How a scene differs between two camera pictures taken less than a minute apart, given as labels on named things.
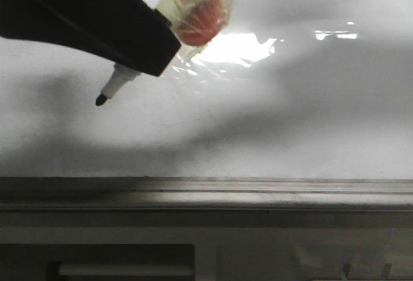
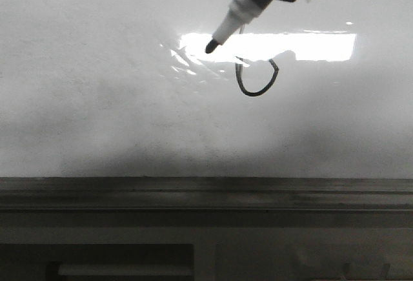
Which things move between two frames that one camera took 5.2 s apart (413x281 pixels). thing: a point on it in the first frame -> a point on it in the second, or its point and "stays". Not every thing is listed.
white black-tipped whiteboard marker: (170, 5) -> (243, 10)
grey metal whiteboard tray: (206, 203) stays
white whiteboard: (311, 78) stays
